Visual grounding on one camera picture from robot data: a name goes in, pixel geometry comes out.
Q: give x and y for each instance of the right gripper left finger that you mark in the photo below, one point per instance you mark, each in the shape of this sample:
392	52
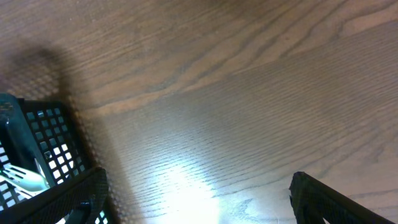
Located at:
80	199

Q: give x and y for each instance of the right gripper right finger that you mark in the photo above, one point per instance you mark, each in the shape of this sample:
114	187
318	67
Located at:
316	203

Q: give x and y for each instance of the white plastic fork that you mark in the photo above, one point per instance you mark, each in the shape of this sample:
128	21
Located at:
26	182

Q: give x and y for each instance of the black plastic mesh tray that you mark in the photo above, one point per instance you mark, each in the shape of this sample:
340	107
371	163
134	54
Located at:
42	132

